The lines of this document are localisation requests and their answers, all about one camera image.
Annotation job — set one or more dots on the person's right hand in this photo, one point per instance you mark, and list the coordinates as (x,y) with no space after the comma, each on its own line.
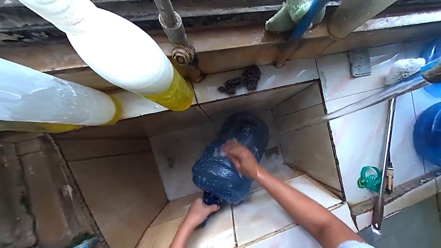
(246,161)

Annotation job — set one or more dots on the person's left hand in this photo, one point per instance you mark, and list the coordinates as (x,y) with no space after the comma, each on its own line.
(197,211)

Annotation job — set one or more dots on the person's right fingers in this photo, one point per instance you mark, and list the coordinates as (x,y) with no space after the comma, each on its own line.
(232,148)

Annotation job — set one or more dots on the person's left thumb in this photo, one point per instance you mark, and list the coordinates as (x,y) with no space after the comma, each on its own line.
(213,208)

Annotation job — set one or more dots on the blue translucent water jug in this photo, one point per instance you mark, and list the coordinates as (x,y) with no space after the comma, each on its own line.
(225,168)

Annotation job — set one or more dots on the person's left forearm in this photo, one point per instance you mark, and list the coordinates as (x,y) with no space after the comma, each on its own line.
(183,234)

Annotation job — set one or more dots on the person's right forearm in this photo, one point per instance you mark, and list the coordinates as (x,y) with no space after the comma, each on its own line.
(303,210)

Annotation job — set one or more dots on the tiled sink basin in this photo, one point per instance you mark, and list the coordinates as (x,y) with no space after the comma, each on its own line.
(303,134)

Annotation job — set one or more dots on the dark metal scouring pad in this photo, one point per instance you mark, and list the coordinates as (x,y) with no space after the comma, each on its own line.
(250,78)

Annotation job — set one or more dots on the grey pipe with tap fitting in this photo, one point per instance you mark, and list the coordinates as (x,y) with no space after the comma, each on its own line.
(172,27)

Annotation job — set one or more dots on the light green sponge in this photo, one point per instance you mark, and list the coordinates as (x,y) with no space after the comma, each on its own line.
(279,20)

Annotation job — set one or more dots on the green plastic coil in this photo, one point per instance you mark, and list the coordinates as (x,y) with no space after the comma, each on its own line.
(371,182)

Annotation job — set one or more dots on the white bottle with yellow liquid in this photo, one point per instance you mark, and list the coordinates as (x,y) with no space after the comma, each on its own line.
(58,96)
(124,51)

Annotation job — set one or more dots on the blue stick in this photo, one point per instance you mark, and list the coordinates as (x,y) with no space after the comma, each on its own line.
(306,19)

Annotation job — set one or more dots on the grey rectangular block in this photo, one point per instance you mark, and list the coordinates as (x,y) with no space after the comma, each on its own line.
(360,63)

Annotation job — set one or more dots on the small wooden brush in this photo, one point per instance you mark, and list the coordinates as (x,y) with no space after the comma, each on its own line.
(389,177)

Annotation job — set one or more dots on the ribbed translucent bottle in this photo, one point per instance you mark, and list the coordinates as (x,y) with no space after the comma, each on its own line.
(355,15)

